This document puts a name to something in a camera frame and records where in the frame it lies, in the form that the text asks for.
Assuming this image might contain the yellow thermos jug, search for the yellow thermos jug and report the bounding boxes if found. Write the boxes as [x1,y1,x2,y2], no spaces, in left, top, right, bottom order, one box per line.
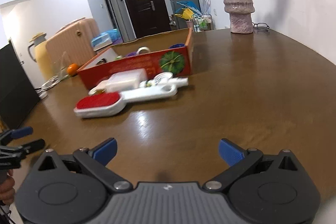
[27,32,55,80]

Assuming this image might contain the small white lid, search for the small white lid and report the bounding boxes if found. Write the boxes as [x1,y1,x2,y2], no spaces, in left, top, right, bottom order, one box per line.
[38,91,48,100]

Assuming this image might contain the clear drinking glass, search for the clear drinking glass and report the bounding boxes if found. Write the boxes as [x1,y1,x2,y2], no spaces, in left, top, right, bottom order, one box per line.
[54,52,71,81]

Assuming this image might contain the pink ribbed suitcase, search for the pink ribbed suitcase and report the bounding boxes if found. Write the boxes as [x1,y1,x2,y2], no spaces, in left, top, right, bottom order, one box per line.
[46,18,100,71]

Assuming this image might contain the white nasal spray bottle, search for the white nasal spray bottle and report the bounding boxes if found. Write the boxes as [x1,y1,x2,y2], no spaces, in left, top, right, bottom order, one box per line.
[139,78,189,88]

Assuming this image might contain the pink ribbed vase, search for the pink ribbed vase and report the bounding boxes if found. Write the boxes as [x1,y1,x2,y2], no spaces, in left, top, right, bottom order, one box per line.
[223,0,255,34]

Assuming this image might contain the person left hand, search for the person left hand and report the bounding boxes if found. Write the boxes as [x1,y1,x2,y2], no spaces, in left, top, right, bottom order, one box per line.
[0,169,15,205]

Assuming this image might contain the red white lint brush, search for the red white lint brush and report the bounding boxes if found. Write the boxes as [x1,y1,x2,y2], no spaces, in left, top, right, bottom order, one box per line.
[73,84,178,119]

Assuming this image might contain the black paper bag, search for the black paper bag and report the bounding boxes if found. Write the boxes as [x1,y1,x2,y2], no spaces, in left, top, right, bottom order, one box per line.
[0,43,40,129]

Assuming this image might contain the white blue storage container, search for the white blue storage container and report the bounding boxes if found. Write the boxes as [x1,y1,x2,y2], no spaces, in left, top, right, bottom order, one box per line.
[91,28,123,51]

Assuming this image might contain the red cardboard box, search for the red cardboard box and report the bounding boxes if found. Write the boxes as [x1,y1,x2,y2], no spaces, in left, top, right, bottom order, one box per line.
[77,28,194,90]

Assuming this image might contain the translucent white plastic box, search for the translucent white plastic box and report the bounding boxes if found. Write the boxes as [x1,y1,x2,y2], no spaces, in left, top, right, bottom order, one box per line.
[105,68,147,93]

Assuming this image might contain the blue plastic cap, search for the blue plastic cap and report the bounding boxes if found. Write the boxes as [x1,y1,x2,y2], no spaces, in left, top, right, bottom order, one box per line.
[169,43,185,49]

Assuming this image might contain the yellow watering can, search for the yellow watering can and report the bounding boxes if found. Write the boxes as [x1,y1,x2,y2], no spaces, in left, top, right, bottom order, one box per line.
[174,8,194,21]

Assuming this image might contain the white charger with cable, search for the white charger with cable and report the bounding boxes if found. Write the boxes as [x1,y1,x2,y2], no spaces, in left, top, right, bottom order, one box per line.
[35,76,60,93]

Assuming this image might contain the dark entrance door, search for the dark entrance door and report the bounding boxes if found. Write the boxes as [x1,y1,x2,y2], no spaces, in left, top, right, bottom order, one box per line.
[125,0,171,38]

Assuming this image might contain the eyeglasses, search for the eyeglasses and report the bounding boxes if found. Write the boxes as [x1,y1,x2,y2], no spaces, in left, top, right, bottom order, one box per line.
[252,22,270,32]

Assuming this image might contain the orange fruit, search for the orange fruit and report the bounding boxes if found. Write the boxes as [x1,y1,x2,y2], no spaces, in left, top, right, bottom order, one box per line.
[67,63,79,77]

